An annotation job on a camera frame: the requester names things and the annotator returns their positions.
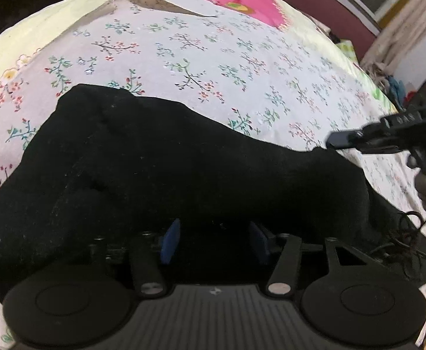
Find floral patchwork bed sheet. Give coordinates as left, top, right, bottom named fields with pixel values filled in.
left=0, top=0, right=426, bottom=350

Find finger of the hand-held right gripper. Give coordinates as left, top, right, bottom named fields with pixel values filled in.
left=326, top=128, right=367, bottom=150

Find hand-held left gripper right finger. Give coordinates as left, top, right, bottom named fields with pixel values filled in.
left=249, top=220, right=379, bottom=297

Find black pants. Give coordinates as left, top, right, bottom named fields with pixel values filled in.
left=0, top=84, right=426, bottom=300

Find blue clothes pile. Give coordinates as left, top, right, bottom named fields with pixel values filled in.
left=386, top=76, right=407, bottom=97

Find beige curtain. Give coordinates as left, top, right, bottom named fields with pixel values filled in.
left=361, top=0, right=426, bottom=68

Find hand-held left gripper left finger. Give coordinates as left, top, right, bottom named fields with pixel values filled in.
left=89, top=219, right=181, bottom=297

